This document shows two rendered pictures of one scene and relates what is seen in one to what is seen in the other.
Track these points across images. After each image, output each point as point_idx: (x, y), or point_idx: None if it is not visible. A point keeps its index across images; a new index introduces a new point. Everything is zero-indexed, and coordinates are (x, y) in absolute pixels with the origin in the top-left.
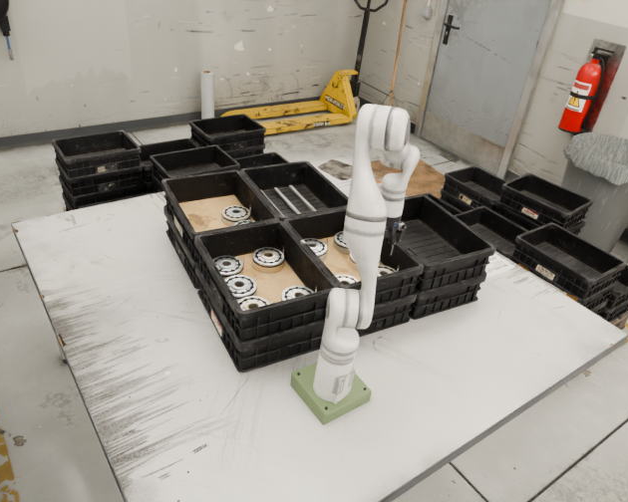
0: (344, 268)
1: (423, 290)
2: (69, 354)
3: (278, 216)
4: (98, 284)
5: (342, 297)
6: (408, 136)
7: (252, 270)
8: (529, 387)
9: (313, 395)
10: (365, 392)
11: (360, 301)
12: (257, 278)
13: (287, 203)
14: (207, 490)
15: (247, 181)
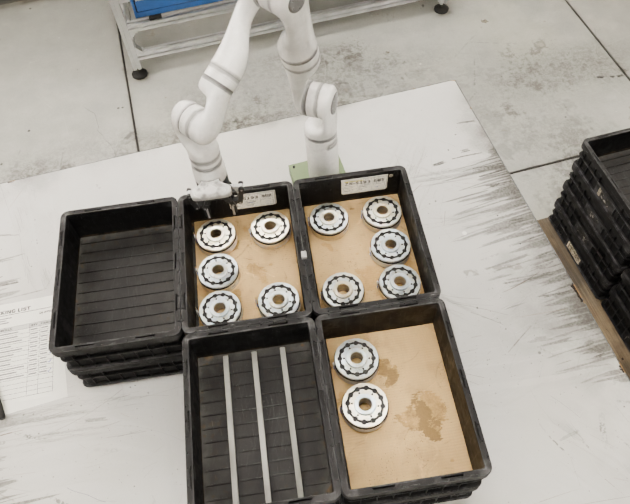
0: (249, 271)
1: None
2: (563, 272)
3: (315, 322)
4: (557, 380)
5: (326, 84)
6: None
7: (365, 287)
8: (140, 158)
9: (341, 168)
10: (295, 164)
11: (311, 81)
12: (363, 272)
13: (265, 443)
14: (435, 136)
15: (336, 441)
